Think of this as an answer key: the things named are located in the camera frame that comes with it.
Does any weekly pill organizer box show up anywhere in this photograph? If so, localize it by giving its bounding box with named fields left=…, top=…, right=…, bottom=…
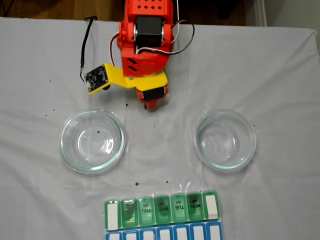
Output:
left=103, top=189, right=223, bottom=240

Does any glass bowl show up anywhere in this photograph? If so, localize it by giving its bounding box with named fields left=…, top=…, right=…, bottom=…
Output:
left=57, top=107, right=126, bottom=175
left=192, top=108, right=257, bottom=173

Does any white tablecloth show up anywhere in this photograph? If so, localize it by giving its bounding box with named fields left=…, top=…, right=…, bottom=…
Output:
left=0, top=16, right=320, bottom=240

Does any white door trim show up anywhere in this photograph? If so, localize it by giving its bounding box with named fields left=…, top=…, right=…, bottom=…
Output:
left=253, top=0, right=268, bottom=27

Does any camera board on yellow mount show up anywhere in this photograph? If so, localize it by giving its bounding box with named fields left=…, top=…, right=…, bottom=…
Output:
left=84, top=62, right=126, bottom=96

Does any thick black camera cable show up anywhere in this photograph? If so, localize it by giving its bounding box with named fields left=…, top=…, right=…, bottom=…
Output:
left=80, top=16, right=98, bottom=76

